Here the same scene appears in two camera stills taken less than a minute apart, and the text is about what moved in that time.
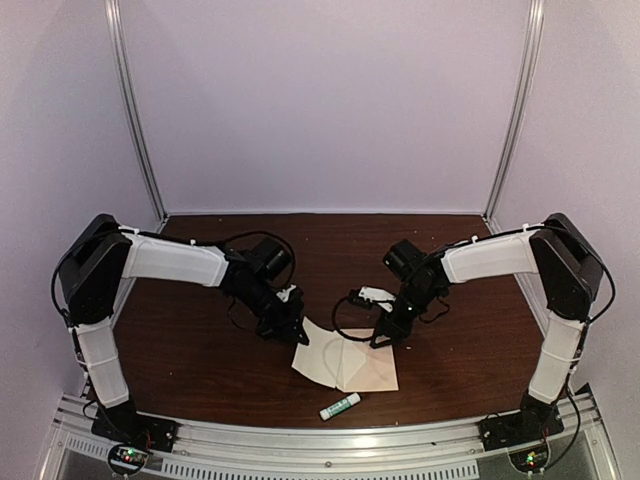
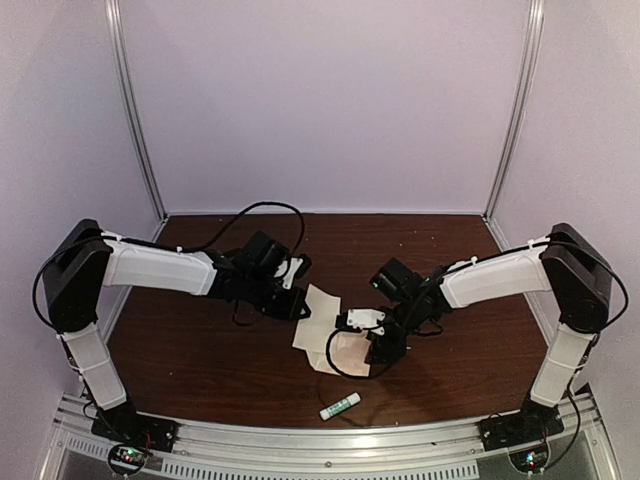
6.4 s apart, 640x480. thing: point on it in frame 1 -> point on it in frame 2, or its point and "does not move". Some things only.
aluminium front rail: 429,450 does not move
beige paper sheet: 378,373 -> 348,352
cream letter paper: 328,357 -> 312,333
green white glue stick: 349,401 does not move
